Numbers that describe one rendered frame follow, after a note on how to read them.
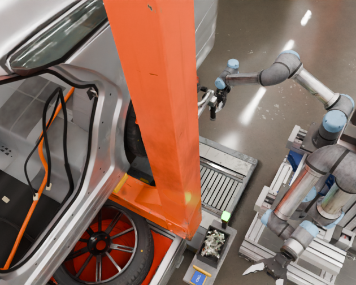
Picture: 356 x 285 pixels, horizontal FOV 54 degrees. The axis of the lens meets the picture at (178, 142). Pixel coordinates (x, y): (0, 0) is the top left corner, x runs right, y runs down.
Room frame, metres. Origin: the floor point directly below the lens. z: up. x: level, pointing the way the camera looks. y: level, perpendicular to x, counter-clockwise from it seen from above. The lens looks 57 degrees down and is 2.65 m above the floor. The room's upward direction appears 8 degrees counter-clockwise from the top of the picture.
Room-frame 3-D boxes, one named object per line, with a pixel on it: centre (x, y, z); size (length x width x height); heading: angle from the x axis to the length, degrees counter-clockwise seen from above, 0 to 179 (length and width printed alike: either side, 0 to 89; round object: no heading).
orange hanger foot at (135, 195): (0.95, 0.30, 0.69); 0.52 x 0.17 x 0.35; 55
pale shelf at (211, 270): (0.57, -0.11, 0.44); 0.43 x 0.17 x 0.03; 145
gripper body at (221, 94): (1.50, -0.34, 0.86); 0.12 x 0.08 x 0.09; 145
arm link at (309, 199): (0.66, -0.59, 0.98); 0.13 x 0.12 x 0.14; 38
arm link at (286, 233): (0.41, -0.45, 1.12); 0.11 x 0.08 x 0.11; 38
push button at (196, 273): (0.43, -0.01, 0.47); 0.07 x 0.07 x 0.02; 55
